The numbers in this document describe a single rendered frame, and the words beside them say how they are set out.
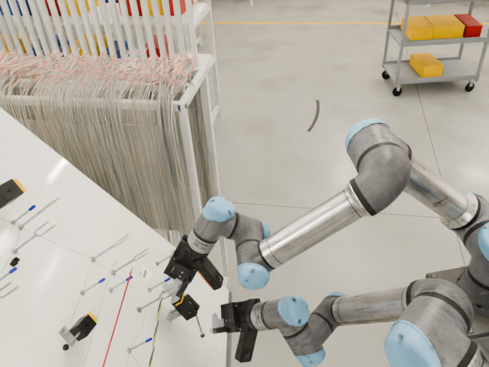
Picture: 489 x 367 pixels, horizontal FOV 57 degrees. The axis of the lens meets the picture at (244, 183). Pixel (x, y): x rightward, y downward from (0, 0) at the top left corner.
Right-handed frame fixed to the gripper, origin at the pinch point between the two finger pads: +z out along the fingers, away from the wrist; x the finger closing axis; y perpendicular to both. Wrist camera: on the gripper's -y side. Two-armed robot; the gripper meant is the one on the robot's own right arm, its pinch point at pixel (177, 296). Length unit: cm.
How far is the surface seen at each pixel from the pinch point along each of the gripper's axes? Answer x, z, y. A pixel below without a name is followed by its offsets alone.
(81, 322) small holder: 29.9, -8.5, 18.3
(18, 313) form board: 33.4, -6.4, 30.9
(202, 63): -298, 23, 60
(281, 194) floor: -215, 59, -48
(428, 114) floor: -347, -28, -151
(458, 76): -388, -69, -167
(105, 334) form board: 21.3, 2.0, 12.6
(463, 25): -384, -109, -138
